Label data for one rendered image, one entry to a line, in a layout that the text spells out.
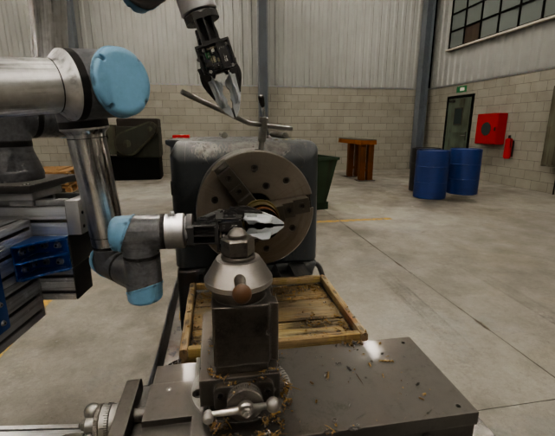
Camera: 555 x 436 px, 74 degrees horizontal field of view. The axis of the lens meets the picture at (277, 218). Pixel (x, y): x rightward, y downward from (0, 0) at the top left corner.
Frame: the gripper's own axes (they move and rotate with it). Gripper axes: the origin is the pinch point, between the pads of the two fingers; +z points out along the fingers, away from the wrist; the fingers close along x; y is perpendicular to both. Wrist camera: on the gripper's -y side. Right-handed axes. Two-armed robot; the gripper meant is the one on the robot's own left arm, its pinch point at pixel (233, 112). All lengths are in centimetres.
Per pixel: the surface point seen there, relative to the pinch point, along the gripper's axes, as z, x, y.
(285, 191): 23.2, 6.8, -7.8
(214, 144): 6.7, -7.0, -26.0
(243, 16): -245, 169, -1008
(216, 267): 16, -10, 48
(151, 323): 110, -91, -149
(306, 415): 36, -6, 52
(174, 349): 68, -44, -31
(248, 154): 10.8, 0.6, -7.8
